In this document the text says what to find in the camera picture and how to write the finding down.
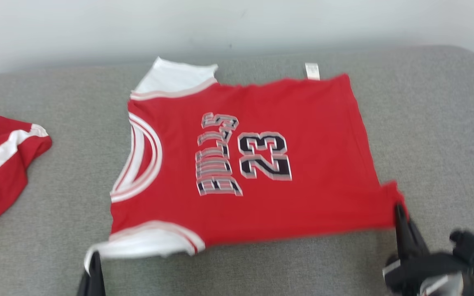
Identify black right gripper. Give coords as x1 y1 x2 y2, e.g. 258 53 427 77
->
383 203 474 296

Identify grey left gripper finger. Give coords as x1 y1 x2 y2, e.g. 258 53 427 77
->
89 251 107 296
77 263 93 296

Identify red shorts with white stripe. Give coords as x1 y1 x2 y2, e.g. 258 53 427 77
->
0 116 52 235

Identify red Bulls basketball jersey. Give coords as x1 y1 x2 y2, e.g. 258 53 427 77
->
84 57 406 274

